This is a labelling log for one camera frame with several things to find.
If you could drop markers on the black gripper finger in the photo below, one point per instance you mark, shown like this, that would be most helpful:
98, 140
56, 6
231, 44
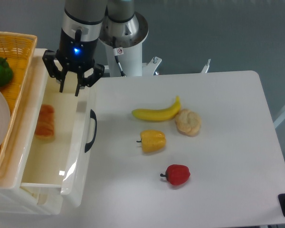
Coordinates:
80, 76
62, 80

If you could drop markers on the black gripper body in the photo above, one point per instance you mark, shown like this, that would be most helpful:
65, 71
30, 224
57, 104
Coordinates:
74, 55

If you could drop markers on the square toasted bread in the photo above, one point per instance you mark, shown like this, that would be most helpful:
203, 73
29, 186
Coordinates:
45, 128

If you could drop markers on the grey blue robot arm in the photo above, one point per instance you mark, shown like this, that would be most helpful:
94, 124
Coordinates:
81, 27

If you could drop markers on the white open upper drawer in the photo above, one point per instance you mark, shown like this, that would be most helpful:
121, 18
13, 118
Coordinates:
59, 166

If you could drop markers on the round bread roll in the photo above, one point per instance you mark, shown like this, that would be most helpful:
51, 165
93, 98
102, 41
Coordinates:
188, 122

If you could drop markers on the white drawer cabinet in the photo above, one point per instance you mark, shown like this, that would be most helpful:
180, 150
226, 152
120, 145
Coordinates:
13, 198

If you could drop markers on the green bell pepper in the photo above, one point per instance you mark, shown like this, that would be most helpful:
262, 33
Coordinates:
6, 73

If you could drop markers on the yellow bell pepper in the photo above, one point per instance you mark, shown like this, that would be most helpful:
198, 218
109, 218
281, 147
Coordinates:
152, 140

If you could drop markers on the yellow banana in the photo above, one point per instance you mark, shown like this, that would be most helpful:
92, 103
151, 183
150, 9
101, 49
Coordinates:
158, 115

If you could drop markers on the red bell pepper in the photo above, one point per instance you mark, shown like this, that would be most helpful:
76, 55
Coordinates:
176, 174

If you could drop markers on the black drawer handle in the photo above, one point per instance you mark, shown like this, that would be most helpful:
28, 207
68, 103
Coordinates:
92, 131

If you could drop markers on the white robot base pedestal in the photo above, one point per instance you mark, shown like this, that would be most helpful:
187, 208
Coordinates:
123, 43

